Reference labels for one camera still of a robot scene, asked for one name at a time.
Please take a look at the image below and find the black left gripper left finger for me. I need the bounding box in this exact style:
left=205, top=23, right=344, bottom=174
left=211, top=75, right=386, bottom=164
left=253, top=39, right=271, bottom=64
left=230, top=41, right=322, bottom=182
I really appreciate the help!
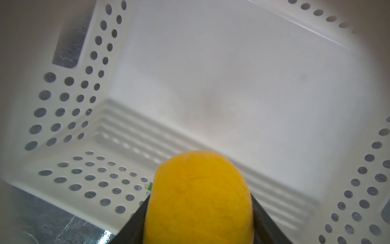
left=109, top=196, right=150, bottom=244

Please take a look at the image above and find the white perforated plastic basket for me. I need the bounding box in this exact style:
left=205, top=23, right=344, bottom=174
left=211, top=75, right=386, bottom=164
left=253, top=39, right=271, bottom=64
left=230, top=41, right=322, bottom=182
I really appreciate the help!
left=1, top=1, right=390, bottom=244

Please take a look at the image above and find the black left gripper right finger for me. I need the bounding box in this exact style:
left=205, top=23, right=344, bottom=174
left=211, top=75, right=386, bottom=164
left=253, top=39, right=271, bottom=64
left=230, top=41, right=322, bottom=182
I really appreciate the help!
left=251, top=195, right=292, bottom=244

